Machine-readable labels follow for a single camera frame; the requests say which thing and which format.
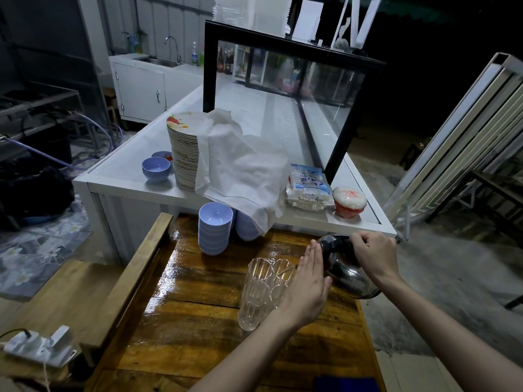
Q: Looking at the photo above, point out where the person's right hand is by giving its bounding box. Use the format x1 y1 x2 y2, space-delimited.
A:
349 231 403 289

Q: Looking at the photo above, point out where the person's left hand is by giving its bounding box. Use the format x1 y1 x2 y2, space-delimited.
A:
277 239 333 329

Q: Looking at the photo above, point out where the steel kettle black handle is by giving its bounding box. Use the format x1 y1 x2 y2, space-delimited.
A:
317 234 383 300

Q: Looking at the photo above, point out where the blue cleaning cloth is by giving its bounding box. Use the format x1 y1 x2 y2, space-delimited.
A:
313 376 380 392

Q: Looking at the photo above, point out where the person's left forearm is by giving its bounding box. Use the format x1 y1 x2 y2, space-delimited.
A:
190 312 305 392

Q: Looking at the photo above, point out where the person's right forearm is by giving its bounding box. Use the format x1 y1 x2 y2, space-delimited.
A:
378 273 523 392

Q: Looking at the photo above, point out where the red bowl with white lid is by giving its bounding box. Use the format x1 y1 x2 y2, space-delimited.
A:
332 186 368 220

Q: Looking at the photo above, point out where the stack of blue bowls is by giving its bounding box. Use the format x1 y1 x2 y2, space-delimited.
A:
235 210 263 243
198 201 234 257

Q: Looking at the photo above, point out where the clear packet with blue label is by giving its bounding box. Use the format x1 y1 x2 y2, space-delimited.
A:
285 163 334 212

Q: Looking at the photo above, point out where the glossy wooden table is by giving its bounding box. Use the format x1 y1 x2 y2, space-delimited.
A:
83 214 387 392

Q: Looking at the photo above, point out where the white folding gate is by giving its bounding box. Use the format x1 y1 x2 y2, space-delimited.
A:
382 52 523 230

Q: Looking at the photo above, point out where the white cloth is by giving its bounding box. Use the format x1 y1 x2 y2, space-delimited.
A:
195 108 290 236

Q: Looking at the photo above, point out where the stack of patterned plates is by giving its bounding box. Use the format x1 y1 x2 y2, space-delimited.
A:
166 111 210 192

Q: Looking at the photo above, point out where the small blue bowl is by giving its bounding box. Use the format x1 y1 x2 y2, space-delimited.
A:
142 157 172 185

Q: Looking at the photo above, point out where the white counter cart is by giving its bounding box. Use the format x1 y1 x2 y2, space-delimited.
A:
73 73 398 267

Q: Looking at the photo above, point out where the white letter sign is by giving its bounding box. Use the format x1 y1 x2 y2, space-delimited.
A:
331 0 383 52

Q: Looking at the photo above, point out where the black framed glass case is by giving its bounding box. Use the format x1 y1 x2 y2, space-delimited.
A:
203 20 387 185

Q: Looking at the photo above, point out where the row of sauce bottles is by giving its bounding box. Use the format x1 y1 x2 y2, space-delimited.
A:
191 41 236 75

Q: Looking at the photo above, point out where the white card stand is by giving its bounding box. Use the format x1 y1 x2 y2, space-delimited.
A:
291 0 325 42

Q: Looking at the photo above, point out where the white charger plug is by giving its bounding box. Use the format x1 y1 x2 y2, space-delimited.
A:
47 325 71 348

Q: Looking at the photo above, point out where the low wooden bench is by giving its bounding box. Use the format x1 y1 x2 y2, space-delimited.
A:
0 259 124 383

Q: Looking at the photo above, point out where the white sink cabinet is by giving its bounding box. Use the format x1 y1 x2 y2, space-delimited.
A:
109 52 205 124

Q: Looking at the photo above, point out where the floral floor mat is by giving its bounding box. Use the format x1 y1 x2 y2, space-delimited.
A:
0 195 93 303

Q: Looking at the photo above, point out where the steel faucet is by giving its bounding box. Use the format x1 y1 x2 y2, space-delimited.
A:
164 35 183 64

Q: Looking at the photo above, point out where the white power strip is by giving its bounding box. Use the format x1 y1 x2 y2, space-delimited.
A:
3 325 77 369

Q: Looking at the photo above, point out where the black bag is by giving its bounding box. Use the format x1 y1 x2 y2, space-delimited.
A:
0 158 76 226

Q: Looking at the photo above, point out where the metal stove stand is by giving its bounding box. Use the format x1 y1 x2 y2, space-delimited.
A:
0 81 101 161

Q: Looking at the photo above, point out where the light wooden rail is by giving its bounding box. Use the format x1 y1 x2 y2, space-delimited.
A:
80 212 174 357

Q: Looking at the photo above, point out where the black cable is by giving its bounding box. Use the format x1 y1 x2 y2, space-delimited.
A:
0 328 32 344

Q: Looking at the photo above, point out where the blue hose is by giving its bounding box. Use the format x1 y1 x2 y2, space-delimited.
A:
4 112 124 170

